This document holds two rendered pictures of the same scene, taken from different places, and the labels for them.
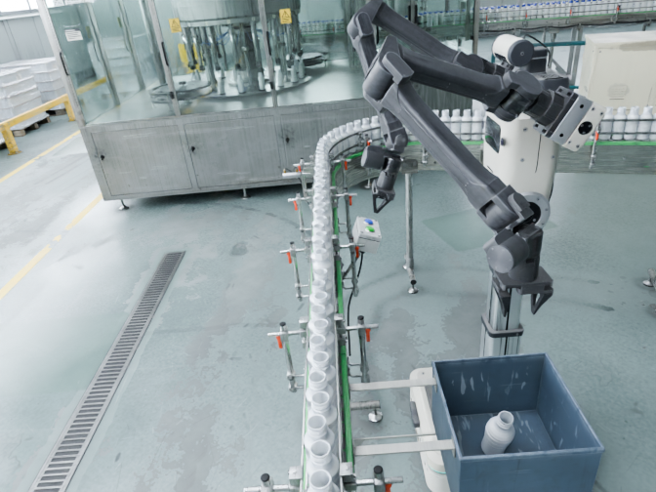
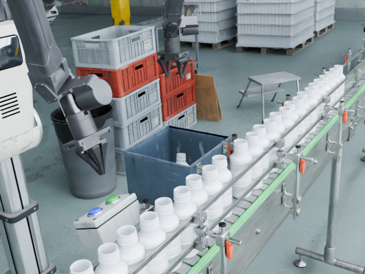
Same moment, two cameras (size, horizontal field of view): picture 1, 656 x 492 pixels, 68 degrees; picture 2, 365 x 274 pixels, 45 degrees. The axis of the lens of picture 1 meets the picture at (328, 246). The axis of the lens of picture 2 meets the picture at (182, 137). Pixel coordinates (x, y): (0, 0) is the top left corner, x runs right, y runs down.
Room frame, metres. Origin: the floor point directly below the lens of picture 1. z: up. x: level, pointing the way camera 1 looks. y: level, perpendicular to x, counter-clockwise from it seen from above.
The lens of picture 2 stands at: (2.18, 0.49, 1.64)
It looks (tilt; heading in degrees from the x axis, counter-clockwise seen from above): 22 degrees down; 213
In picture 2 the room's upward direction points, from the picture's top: 4 degrees counter-clockwise
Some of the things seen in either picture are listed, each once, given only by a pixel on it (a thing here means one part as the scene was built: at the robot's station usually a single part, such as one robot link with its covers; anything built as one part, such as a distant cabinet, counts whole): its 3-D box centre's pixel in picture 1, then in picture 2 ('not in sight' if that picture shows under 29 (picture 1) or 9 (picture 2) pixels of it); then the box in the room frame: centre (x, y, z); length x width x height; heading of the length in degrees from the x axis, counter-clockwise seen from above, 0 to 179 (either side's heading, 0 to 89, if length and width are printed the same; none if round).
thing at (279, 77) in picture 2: not in sight; (268, 93); (-2.14, -1.18, 0.21); 0.61 x 0.47 x 0.41; 51
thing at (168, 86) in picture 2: not in sight; (162, 76); (-1.26, -1.92, 0.55); 0.61 x 0.41 x 0.22; 1
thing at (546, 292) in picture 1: (528, 295); (169, 64); (0.83, -0.41, 1.26); 0.07 x 0.07 x 0.09; 88
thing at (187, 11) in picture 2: not in sight; (186, 14); (-3.30, -2.84, 0.85); 0.36 x 0.12 x 0.27; 88
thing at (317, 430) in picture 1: (320, 451); (308, 110); (0.64, 0.06, 1.08); 0.06 x 0.06 x 0.17
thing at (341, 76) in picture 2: not in sight; (337, 84); (0.28, 0.07, 1.08); 0.06 x 0.06 x 0.17
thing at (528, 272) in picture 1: (523, 267); (172, 46); (0.84, -0.40, 1.33); 0.10 x 0.07 x 0.07; 88
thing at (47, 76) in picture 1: (37, 87); not in sight; (10.56, 5.57, 0.50); 1.23 x 1.05 x 1.00; 88
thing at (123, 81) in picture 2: not in sight; (119, 72); (-0.56, -1.85, 0.78); 0.61 x 0.41 x 0.22; 4
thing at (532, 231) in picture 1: (524, 242); (172, 29); (0.83, -0.39, 1.39); 0.07 x 0.06 x 0.07; 128
